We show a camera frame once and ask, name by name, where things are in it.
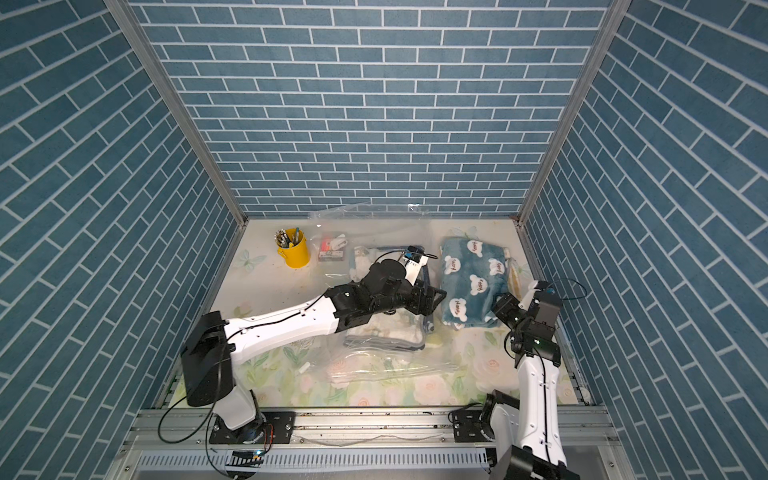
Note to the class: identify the blue cloud pattern blanket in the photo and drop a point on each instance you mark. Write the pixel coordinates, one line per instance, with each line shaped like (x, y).
(473, 275)

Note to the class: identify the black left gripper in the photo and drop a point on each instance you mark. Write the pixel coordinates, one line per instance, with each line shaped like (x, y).
(426, 307)

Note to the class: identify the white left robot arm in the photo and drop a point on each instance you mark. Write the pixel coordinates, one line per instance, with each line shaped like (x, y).
(215, 346)

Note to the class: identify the white plastic bag clip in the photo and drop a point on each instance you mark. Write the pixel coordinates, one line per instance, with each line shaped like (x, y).
(338, 243)

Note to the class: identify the left aluminium corner post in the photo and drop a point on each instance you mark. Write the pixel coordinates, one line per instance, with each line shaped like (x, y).
(129, 25)

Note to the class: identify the yellow metal pen bucket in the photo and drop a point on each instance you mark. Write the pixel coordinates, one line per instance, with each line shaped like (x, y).
(297, 257)

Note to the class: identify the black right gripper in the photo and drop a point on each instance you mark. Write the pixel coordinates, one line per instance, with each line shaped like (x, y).
(506, 306)

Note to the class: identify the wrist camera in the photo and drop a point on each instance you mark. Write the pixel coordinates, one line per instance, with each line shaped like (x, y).
(533, 287)
(413, 259)

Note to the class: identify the pens in bucket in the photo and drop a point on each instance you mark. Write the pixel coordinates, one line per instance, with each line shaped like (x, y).
(288, 238)

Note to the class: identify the aluminium corner post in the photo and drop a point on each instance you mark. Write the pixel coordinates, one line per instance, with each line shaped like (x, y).
(605, 35)
(129, 25)

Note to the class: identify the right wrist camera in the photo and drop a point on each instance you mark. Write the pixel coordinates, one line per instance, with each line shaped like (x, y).
(533, 287)

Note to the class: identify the orange checkered sunflower blanket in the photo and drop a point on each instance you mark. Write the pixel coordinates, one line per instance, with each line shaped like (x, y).
(512, 272)

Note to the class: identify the clear plastic vacuum bag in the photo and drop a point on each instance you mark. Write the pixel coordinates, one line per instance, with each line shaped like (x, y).
(365, 225)

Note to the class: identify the cream fluffy navy-trimmed blanket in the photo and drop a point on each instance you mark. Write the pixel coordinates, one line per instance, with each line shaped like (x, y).
(398, 331)

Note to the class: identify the right aluminium corner post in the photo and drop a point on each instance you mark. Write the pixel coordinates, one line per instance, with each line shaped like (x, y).
(605, 35)

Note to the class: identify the highlighter marker pack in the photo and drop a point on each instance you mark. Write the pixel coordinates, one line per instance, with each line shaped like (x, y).
(326, 255)

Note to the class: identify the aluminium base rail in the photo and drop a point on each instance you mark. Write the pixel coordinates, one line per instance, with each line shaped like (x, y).
(309, 443)

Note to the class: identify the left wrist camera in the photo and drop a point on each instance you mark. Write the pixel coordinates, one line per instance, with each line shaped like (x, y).
(413, 259)

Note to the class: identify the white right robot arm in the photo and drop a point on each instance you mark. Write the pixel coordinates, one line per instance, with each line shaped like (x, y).
(526, 430)

